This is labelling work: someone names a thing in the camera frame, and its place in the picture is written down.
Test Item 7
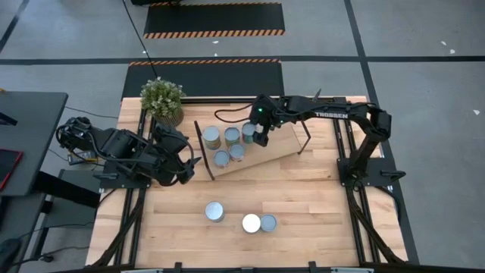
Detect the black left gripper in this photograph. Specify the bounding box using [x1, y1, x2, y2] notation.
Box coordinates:
[151, 126, 202, 186]

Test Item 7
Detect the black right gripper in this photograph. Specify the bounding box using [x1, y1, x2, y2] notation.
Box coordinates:
[242, 93, 289, 148]

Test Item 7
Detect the can with multicolour tomatoes label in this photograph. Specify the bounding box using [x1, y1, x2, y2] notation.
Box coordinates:
[241, 121, 258, 145]

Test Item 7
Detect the can with green label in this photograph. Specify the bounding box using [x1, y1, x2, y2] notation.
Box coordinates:
[223, 126, 242, 148]

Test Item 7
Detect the grey-lid tin can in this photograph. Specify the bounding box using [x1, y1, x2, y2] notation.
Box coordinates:
[213, 149, 231, 169]
[259, 213, 278, 233]
[228, 143, 246, 163]

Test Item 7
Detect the can with yellow-orange label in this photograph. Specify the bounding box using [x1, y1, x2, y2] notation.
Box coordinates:
[202, 125, 222, 151]

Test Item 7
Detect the silver-lid can blue label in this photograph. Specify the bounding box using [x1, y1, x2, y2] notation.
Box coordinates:
[205, 200, 226, 224]

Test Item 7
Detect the white-lid can orange label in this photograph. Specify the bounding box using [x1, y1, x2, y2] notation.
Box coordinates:
[241, 213, 262, 234]

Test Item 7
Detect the black mat with hazard stripes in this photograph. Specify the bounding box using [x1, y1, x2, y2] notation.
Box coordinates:
[120, 58, 285, 100]
[142, 2, 286, 40]

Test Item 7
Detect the potted green plant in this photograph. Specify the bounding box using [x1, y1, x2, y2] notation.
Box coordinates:
[139, 77, 186, 129]

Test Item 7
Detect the black power brick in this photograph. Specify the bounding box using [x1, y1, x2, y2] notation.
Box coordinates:
[67, 150, 98, 166]

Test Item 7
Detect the black desk foot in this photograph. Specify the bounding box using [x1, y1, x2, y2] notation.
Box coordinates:
[32, 170, 102, 209]

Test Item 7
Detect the black desk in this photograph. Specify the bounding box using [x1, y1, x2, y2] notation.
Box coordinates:
[0, 90, 69, 197]

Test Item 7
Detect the red-edged tablet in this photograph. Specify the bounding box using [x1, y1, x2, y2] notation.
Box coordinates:
[0, 148, 23, 192]

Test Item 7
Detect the small black device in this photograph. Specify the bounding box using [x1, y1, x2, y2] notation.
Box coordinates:
[0, 112, 19, 127]

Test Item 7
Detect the wooden shelf with black frame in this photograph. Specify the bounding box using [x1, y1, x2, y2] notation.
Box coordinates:
[193, 109, 312, 182]

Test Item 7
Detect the brown right arm cable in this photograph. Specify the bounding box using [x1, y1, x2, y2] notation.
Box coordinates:
[214, 107, 253, 124]

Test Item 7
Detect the black aluminium table frame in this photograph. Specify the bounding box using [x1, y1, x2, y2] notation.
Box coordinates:
[85, 95, 410, 273]

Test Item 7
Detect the black floor cable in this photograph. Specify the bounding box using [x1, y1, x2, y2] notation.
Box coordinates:
[120, 0, 159, 80]

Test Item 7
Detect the black cable with plug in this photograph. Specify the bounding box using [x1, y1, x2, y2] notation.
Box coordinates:
[11, 221, 95, 265]

